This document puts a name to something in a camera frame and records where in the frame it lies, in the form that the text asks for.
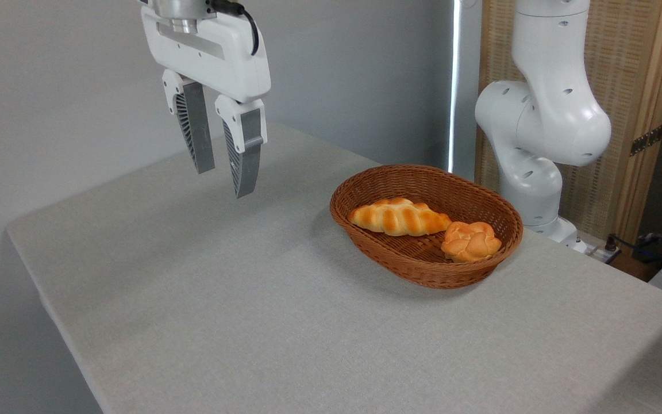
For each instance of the round flower-shaped bread bun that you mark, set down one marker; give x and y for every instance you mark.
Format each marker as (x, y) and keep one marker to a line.
(470, 241)

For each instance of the brown oval wicker basket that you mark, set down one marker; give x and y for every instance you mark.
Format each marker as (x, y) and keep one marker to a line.
(411, 270)

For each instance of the long braided bread loaf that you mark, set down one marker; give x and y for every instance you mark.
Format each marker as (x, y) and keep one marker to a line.
(397, 217)

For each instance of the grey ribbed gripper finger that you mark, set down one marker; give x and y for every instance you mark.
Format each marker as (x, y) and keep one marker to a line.
(199, 132)
(247, 161)

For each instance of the dark metal screen hinge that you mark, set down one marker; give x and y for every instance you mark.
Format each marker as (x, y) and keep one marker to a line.
(646, 141)

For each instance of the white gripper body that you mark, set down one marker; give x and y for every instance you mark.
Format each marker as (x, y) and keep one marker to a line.
(222, 63)

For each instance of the wooden woven folding screen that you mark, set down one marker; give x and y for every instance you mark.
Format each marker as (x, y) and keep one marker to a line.
(624, 80)

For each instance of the white power strip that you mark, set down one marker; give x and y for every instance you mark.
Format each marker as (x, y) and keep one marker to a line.
(604, 253)

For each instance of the grey tablecloth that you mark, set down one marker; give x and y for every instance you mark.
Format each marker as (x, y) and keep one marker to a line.
(331, 333)

